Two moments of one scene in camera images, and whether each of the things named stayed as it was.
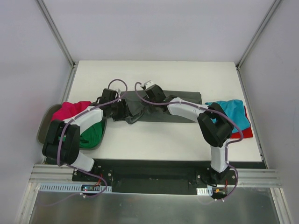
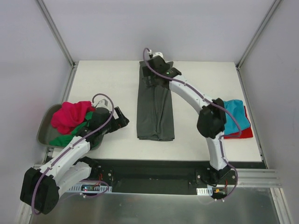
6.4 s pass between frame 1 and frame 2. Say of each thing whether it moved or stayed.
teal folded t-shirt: stayed
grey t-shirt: moved
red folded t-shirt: stayed
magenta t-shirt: stayed
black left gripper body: moved
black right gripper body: moved
